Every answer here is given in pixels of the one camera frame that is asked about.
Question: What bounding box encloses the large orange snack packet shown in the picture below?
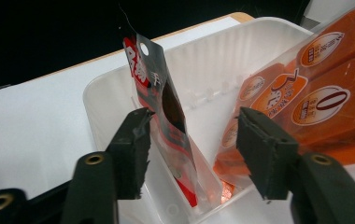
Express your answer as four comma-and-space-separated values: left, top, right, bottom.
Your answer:
212, 0, 355, 191

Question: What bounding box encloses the dark red snack packet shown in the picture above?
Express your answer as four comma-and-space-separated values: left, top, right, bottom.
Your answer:
122, 33, 224, 217

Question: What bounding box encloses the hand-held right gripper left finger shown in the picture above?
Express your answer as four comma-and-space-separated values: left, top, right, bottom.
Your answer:
61, 106, 155, 224

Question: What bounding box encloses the clear plastic container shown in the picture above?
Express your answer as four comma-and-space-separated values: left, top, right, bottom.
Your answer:
82, 17, 355, 224

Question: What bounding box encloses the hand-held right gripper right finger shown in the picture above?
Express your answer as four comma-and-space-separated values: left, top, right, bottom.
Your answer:
235, 106, 355, 224

